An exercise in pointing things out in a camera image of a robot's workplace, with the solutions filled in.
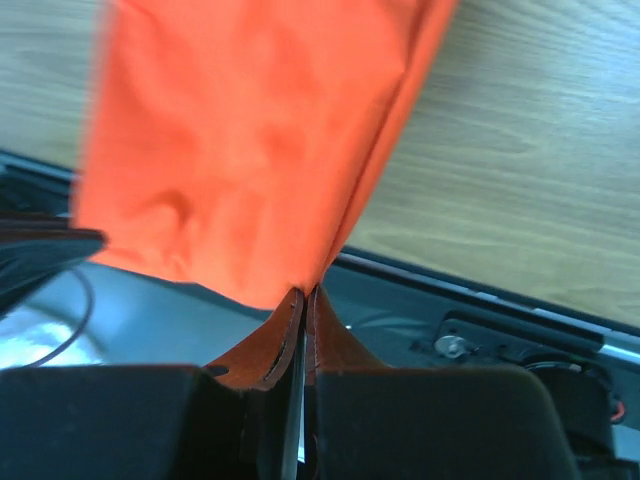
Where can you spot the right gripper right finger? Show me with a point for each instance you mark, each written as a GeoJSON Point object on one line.
{"type": "Point", "coordinates": [367, 420]}

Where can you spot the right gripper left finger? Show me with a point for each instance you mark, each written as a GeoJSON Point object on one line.
{"type": "Point", "coordinates": [236, 418]}

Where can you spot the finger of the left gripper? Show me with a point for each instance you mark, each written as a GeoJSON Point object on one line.
{"type": "Point", "coordinates": [37, 247]}

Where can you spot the orange t shirt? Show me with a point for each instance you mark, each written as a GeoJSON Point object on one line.
{"type": "Point", "coordinates": [235, 144]}

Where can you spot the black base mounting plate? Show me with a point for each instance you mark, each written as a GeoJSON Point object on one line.
{"type": "Point", "coordinates": [406, 316]}

